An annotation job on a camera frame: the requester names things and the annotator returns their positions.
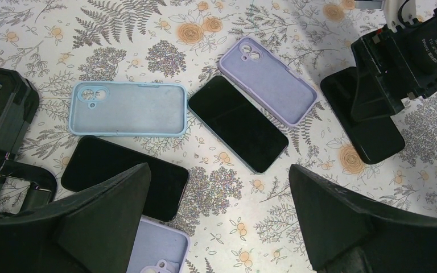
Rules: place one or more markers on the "lilac phone case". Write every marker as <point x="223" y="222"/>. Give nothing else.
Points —
<point x="268" y="80"/>
<point x="158" y="248"/>

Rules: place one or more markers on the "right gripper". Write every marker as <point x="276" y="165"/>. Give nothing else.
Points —
<point x="385" y="74"/>

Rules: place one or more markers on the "black poker chip case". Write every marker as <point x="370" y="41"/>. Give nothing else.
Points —
<point x="19" y="102"/>

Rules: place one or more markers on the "light blue phone case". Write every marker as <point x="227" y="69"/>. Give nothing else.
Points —
<point x="128" y="109"/>

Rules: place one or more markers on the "black phone without case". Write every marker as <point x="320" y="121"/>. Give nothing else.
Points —
<point x="374" y="140"/>

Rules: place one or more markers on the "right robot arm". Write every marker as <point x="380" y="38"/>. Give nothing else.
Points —
<point x="422" y="43"/>

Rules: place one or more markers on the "black phone from blue case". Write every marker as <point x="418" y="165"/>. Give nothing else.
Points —
<point x="95" y="160"/>

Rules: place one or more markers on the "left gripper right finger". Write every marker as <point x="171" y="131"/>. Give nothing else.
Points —
<point x="344" y="231"/>

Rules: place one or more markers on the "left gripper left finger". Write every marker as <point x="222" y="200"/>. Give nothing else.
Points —
<point x="90" y="231"/>

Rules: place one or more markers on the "floral table mat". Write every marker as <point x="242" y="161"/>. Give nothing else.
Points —
<point x="238" y="221"/>

